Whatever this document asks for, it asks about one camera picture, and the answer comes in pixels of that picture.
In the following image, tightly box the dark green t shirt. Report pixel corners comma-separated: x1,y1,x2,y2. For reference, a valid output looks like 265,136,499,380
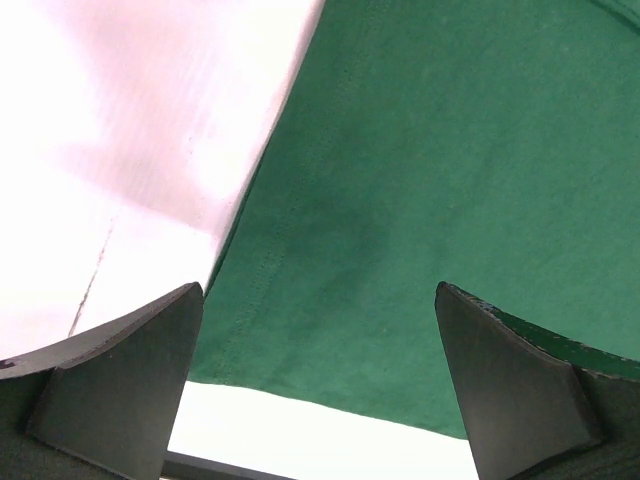
189,1,639,437

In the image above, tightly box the aluminium front rail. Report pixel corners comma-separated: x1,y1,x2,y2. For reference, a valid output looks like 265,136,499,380
160,448,478,479

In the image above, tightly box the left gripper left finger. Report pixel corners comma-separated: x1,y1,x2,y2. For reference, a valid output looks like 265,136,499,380
1,283,204,479

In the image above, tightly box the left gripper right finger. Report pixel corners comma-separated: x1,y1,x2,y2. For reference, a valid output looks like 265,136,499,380
435,282,639,479

